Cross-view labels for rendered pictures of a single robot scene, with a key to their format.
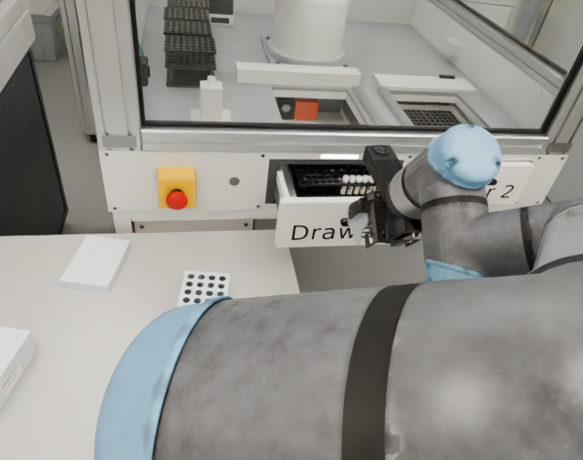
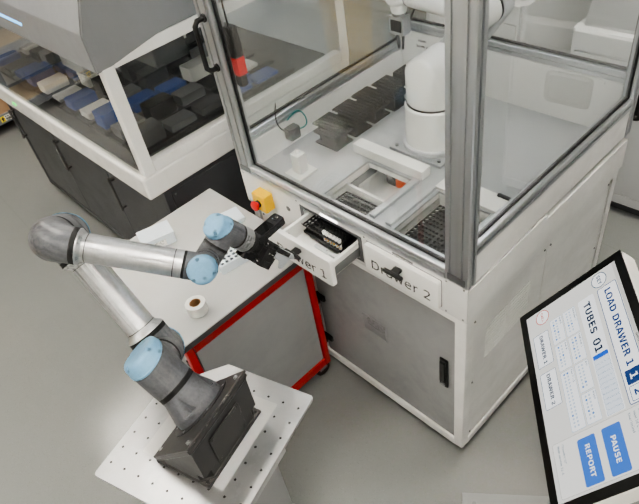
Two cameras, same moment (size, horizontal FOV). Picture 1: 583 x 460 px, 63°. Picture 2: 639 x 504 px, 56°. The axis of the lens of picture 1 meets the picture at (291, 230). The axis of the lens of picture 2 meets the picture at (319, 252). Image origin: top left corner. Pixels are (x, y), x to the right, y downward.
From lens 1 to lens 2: 1.71 m
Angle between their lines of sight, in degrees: 50
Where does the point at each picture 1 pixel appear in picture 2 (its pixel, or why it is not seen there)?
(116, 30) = (236, 122)
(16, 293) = (195, 217)
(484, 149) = (214, 225)
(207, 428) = not seen: hidden behind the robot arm
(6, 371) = (157, 240)
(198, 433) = not seen: hidden behind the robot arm
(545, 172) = (455, 295)
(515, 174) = (426, 284)
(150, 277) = not seen: hidden behind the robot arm
